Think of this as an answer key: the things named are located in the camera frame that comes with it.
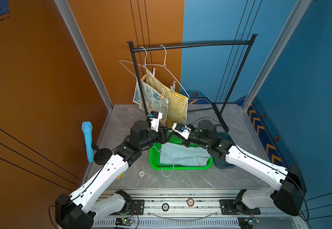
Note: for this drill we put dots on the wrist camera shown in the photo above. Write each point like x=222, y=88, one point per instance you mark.
x=154, y=119
x=182, y=130

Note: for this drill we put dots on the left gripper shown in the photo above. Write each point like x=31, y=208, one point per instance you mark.
x=164, y=139

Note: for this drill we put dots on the green circuit board left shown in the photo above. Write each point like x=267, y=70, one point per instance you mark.
x=124, y=222

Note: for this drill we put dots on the white clothespin lower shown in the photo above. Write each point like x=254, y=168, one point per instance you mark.
x=172, y=87

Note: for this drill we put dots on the colourful puzzle cube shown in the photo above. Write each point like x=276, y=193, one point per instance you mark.
x=119, y=177

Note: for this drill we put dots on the green plastic basket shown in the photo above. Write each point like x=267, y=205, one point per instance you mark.
x=176, y=140

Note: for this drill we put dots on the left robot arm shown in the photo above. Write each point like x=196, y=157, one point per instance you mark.
x=81, y=208

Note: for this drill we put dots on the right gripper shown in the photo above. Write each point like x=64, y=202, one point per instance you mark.
x=186, y=142

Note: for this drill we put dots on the dark teal tray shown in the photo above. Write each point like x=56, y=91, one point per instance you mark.
x=219, y=163

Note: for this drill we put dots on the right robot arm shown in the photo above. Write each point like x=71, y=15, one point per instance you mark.
x=286, y=189

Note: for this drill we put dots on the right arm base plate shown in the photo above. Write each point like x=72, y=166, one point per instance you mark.
x=229, y=207

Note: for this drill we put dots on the yellow striped towel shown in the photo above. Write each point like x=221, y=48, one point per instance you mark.
x=177, y=103

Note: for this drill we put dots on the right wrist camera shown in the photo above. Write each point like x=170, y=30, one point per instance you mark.
x=182, y=130

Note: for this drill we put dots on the circuit board right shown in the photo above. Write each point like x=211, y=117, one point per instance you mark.
x=246, y=223

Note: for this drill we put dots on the black clothes rack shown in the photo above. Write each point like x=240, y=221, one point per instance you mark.
x=248, y=43

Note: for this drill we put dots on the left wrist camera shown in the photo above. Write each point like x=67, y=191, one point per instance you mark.
x=154, y=119

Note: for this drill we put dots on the bunny pattern towel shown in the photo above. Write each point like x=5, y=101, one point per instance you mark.
x=153, y=103

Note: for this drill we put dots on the light green towel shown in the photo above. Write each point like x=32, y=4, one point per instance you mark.
x=192, y=156

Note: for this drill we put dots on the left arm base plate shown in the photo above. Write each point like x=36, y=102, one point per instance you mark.
x=137, y=206

